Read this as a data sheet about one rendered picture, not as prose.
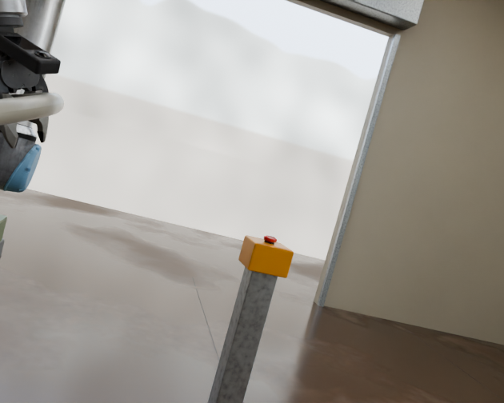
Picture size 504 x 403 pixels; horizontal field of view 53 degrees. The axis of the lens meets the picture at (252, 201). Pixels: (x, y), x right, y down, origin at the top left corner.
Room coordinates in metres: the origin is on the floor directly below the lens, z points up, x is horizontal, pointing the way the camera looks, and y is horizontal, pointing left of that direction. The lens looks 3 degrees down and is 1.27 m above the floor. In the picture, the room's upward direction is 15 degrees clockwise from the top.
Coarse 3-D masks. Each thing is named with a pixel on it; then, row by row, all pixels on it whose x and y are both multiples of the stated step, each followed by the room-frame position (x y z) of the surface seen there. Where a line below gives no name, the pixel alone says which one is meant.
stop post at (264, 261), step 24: (264, 240) 1.49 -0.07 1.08; (264, 264) 1.40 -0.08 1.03; (288, 264) 1.42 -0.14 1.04; (240, 288) 1.47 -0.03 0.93; (264, 288) 1.43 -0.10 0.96; (240, 312) 1.42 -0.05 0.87; (264, 312) 1.43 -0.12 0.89; (240, 336) 1.42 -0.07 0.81; (240, 360) 1.42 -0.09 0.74; (216, 384) 1.45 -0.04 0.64; (240, 384) 1.43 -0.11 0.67
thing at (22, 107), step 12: (12, 96) 0.88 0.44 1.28; (24, 96) 0.86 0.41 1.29; (36, 96) 0.66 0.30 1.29; (48, 96) 0.69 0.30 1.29; (60, 96) 0.75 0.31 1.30; (0, 108) 0.59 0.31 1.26; (12, 108) 0.60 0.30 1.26; (24, 108) 0.62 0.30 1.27; (36, 108) 0.64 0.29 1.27; (48, 108) 0.67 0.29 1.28; (60, 108) 0.72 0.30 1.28; (0, 120) 0.59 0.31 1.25; (12, 120) 0.61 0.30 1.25; (24, 120) 0.63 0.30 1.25
